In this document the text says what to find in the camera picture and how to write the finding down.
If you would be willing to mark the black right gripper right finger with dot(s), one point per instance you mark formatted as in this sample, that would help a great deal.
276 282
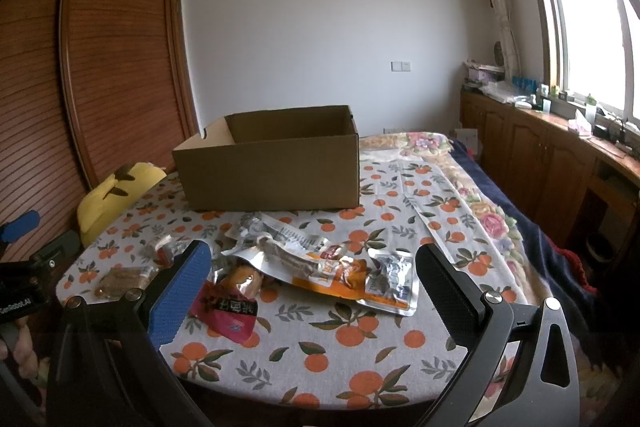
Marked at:
454 295

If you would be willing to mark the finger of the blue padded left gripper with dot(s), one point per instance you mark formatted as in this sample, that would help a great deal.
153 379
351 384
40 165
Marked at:
12 231

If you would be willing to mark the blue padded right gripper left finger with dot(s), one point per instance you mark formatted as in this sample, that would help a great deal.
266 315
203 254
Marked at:
171 294

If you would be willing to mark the red snack packet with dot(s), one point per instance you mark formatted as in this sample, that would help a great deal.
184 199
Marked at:
230 316

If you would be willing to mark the orange silver snack bag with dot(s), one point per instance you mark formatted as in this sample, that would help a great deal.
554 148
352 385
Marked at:
383 280

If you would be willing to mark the long white snack pouch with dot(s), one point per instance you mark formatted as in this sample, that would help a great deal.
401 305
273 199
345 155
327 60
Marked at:
256 227

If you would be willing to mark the person's left hand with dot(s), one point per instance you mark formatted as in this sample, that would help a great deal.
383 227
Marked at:
23 352

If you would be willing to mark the brown clear-wrapped pastry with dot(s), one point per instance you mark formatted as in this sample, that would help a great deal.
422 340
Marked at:
118 281

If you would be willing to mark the small clear-wrapped snack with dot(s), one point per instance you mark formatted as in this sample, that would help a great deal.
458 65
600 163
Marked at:
162 249

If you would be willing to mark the floral quilt blanket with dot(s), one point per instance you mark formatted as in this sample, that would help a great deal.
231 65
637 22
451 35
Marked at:
540 267

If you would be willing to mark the yellow plush pillow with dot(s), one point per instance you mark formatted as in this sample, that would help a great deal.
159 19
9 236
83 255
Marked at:
121 189

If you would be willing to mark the orange print bed sheet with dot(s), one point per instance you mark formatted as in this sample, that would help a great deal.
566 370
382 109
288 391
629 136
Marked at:
309 349

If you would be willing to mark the wooden window-side cabinet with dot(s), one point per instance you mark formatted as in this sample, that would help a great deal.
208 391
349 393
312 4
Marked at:
582 192

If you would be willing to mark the wooden louvered wardrobe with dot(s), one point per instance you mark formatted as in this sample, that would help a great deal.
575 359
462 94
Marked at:
86 87

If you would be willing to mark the brown cardboard box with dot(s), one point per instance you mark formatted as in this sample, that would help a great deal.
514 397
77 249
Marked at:
302 158

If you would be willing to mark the clutter on cabinet top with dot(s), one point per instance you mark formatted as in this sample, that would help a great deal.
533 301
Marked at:
588 119

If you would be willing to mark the white wall switch plate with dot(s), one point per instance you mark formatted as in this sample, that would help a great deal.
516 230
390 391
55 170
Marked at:
398 66

